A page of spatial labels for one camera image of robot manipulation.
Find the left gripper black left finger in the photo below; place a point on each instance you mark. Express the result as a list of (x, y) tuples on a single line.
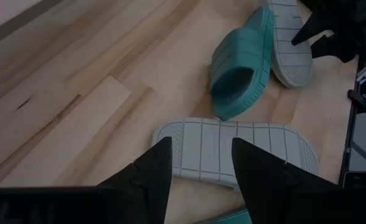
[(151, 180)]

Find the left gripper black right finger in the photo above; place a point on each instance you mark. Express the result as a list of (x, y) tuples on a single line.
[(260, 180)]

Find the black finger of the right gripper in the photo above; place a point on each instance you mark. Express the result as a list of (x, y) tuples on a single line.
[(314, 26), (335, 48)]

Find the grey rubber slide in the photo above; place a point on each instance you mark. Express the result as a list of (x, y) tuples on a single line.
[(207, 149), (290, 65)]

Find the teal rubber slide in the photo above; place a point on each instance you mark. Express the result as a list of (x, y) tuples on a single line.
[(232, 218), (238, 56)]

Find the black table frame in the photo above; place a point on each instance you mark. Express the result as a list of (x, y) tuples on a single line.
[(350, 130)]

